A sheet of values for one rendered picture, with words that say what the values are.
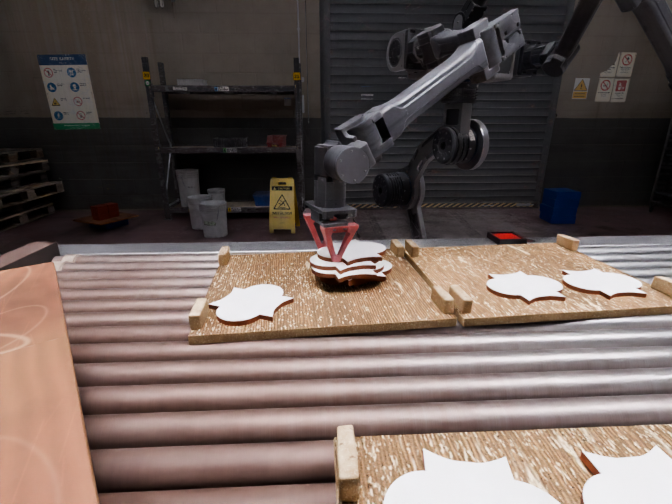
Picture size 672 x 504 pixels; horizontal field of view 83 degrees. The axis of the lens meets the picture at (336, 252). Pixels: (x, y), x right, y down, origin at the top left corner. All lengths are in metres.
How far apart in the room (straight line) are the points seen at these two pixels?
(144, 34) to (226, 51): 1.02
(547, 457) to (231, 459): 0.30
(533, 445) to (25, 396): 0.43
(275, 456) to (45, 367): 0.22
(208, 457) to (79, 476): 0.17
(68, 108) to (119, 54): 1.01
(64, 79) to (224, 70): 2.05
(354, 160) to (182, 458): 0.44
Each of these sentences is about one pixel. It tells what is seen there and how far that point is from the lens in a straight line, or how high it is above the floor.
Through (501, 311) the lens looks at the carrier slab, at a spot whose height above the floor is 0.94.
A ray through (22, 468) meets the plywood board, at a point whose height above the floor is 1.04.
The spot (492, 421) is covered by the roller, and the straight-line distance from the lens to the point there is 0.50.
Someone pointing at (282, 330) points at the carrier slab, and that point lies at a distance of 0.59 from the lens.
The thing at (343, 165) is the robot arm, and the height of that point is 1.16.
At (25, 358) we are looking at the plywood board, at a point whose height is 1.04.
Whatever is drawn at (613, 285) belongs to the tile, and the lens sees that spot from 0.86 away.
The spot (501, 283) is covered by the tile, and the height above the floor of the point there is 0.95.
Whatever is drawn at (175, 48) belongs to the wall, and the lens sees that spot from 5.85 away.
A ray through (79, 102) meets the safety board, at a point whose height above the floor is 1.44.
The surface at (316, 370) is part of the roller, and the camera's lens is 0.54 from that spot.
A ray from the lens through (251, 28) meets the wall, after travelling 5.65.
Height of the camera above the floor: 1.23
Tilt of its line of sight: 19 degrees down
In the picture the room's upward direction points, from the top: straight up
